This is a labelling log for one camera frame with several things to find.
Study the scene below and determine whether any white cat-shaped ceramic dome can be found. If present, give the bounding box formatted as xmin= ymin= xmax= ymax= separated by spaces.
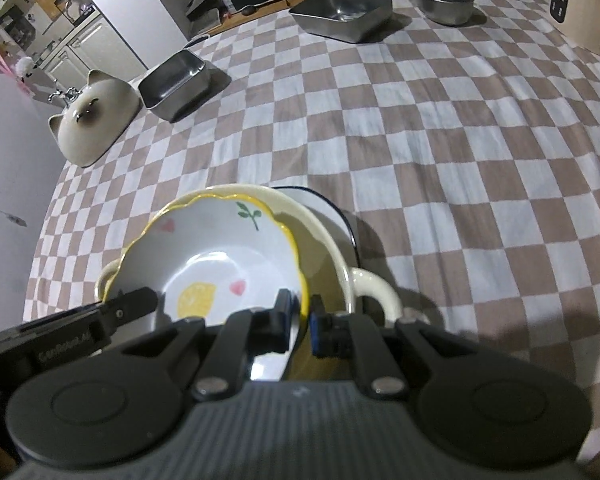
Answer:
xmin=48 ymin=70 xmax=142 ymax=167

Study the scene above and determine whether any small square steel tray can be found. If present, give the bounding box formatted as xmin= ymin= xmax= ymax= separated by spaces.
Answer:
xmin=138 ymin=51 xmax=211 ymax=123

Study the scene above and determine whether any white yellow-rimmed scalloped bowl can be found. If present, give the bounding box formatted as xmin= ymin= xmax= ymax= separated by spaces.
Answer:
xmin=103 ymin=191 xmax=311 ymax=378

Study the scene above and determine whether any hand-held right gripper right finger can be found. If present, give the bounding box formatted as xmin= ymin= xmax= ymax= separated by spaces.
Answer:
xmin=309 ymin=295 xmax=487 ymax=402

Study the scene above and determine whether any chrome faucet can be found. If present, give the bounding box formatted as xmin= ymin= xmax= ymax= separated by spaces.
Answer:
xmin=47 ymin=86 xmax=81 ymax=107

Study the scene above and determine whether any white blue-rimmed square plate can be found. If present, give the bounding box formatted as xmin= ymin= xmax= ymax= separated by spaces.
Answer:
xmin=272 ymin=186 xmax=359 ymax=263

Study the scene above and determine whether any brown white checkered tablecloth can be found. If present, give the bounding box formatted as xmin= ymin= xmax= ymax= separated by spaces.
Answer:
xmin=22 ymin=0 xmax=600 ymax=463

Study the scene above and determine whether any cream bowl with handles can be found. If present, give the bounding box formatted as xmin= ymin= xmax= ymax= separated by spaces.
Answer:
xmin=94 ymin=184 xmax=404 ymax=385

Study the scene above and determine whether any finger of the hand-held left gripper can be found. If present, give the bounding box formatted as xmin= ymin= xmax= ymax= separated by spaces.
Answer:
xmin=102 ymin=287 xmax=159 ymax=333

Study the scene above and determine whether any large square steel tray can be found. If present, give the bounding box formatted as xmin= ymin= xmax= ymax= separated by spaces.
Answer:
xmin=288 ymin=0 xmax=394 ymax=44

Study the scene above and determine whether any white kitchen base cabinet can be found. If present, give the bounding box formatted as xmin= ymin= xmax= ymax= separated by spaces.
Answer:
xmin=30 ymin=10 xmax=148 ymax=86

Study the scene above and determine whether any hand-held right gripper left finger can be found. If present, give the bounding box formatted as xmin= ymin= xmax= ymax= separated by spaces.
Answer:
xmin=105 ymin=289 xmax=296 ymax=403

